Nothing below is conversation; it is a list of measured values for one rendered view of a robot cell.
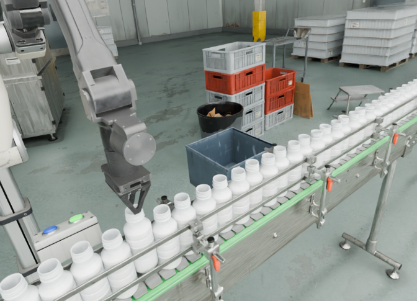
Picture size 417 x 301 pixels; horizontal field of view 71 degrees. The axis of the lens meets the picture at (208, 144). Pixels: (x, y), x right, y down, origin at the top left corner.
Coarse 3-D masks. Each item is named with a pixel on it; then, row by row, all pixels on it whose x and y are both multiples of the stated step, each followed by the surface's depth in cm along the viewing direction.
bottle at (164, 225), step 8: (160, 208) 67; (168, 208) 66; (160, 216) 64; (168, 216) 66; (152, 224) 68; (160, 224) 65; (168, 224) 66; (176, 224) 68; (160, 232) 65; (168, 232) 65; (176, 240) 68; (160, 248) 67; (168, 248) 67; (176, 248) 69; (160, 256) 69; (168, 256) 68; (176, 264) 70
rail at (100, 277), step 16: (416, 96) 136; (336, 144) 101; (304, 160) 91; (304, 176) 95; (224, 208) 74; (256, 208) 83; (160, 240) 64; (176, 256) 69; (112, 272) 59; (80, 288) 55; (128, 288) 63
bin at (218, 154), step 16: (192, 144) 144; (208, 144) 151; (224, 144) 158; (240, 144) 157; (256, 144) 147; (192, 160) 141; (208, 160) 129; (224, 160) 162; (240, 160) 162; (192, 176) 147; (208, 176) 134
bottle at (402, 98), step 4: (400, 88) 133; (404, 88) 132; (400, 92) 131; (404, 92) 131; (400, 96) 132; (404, 96) 132; (400, 100) 131; (404, 100) 131; (400, 104) 132; (400, 108) 133; (400, 112) 134; (400, 116) 135; (400, 120) 136
